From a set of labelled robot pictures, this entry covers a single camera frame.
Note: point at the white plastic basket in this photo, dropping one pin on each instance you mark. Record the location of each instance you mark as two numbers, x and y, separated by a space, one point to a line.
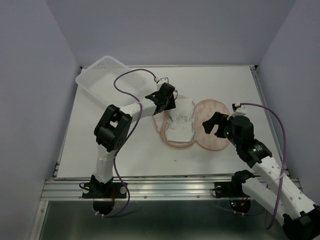
98 80

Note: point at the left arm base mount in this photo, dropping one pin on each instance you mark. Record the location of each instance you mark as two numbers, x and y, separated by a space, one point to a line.
105 192

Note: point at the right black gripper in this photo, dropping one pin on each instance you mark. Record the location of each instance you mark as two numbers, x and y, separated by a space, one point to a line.
218 118

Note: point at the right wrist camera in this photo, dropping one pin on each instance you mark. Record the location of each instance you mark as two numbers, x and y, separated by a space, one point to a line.
238 109

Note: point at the white bra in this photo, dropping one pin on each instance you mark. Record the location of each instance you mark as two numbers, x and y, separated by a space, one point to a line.
180 121

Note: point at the floral mesh laundry bag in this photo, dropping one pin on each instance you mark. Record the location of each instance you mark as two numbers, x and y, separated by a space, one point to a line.
203 111

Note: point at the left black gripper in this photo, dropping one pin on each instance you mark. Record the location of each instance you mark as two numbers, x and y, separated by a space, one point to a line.
171 104

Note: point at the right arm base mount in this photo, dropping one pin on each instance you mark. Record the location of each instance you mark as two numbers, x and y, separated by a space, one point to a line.
227 189

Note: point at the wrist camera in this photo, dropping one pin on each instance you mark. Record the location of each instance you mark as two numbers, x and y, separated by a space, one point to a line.
238 109
160 81

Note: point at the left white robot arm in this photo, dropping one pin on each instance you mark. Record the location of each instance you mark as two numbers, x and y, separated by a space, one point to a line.
112 132

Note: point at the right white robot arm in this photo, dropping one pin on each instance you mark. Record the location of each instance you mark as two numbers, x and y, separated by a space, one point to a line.
298 215

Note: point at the aluminium frame rail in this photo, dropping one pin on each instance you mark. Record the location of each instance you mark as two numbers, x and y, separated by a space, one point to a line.
142 189

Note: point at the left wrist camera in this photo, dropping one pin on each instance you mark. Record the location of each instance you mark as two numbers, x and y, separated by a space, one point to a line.
160 81

